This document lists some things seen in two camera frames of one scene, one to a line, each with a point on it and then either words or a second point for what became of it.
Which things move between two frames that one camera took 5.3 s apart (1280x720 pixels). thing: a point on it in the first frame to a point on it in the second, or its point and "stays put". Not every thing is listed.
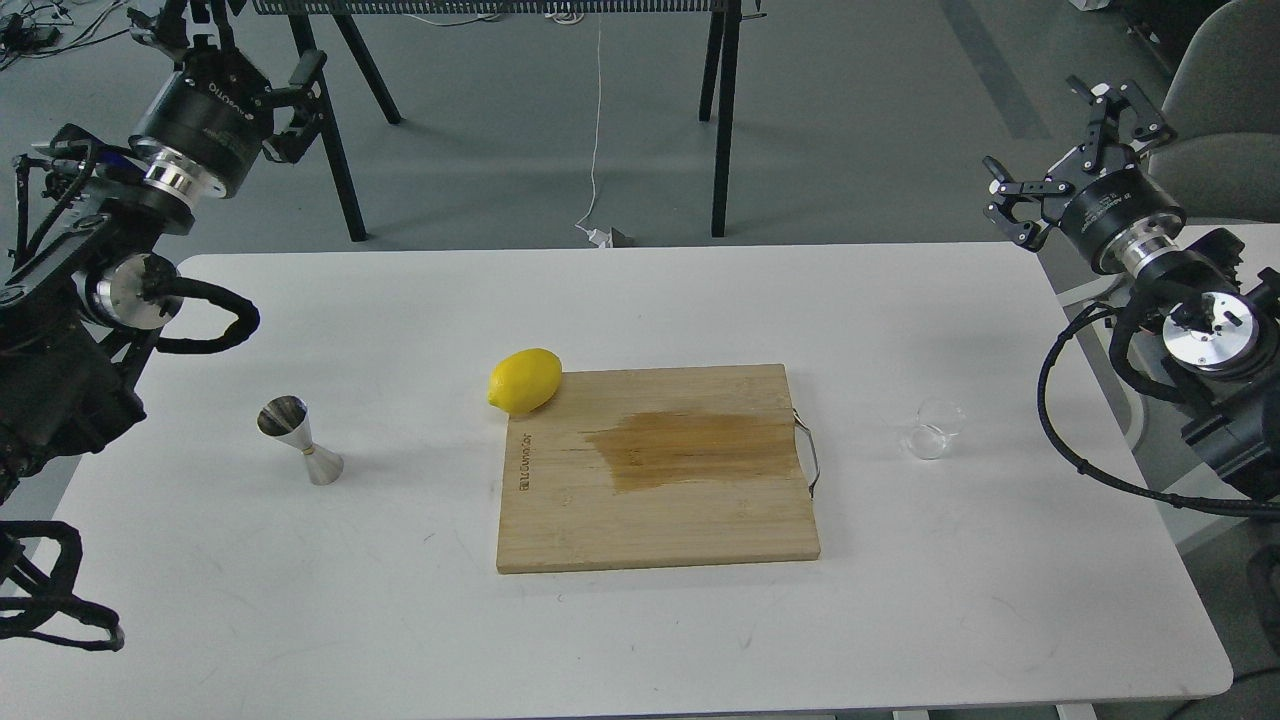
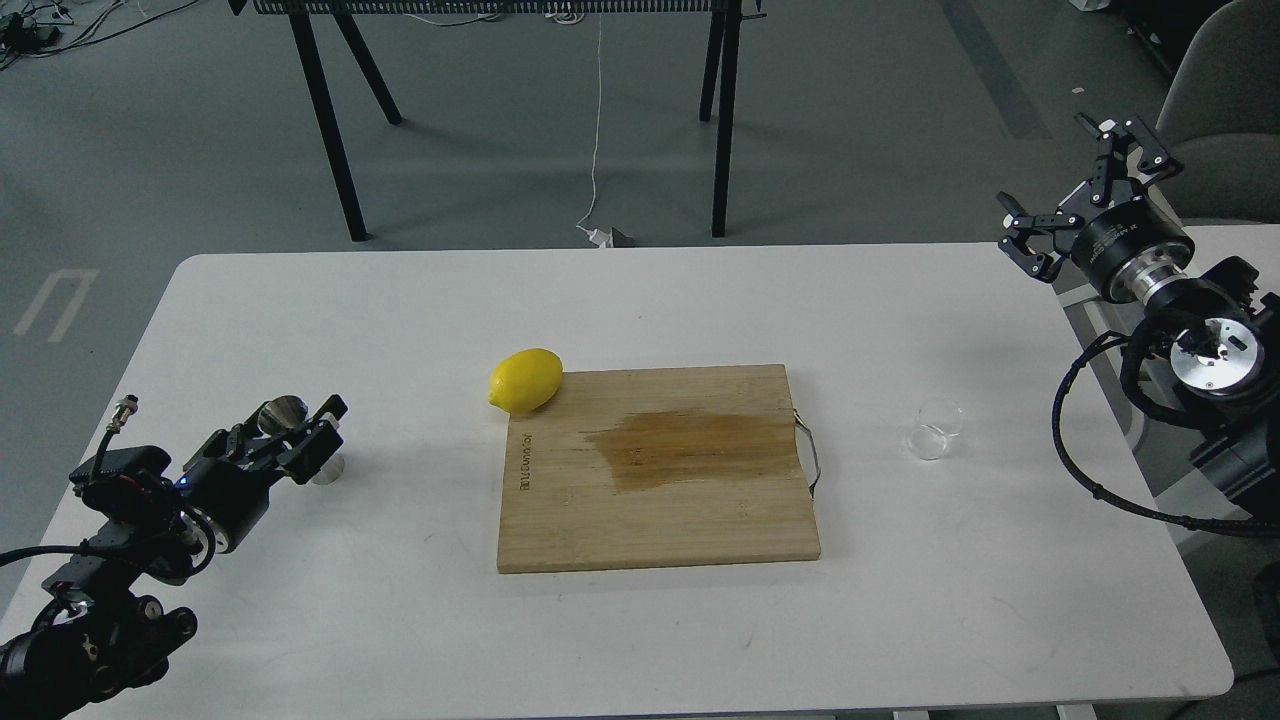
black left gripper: [209, 123] to [227, 485]
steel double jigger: [287, 419] stays put
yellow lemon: [525, 380] stays put
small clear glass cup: [936, 422] stays put
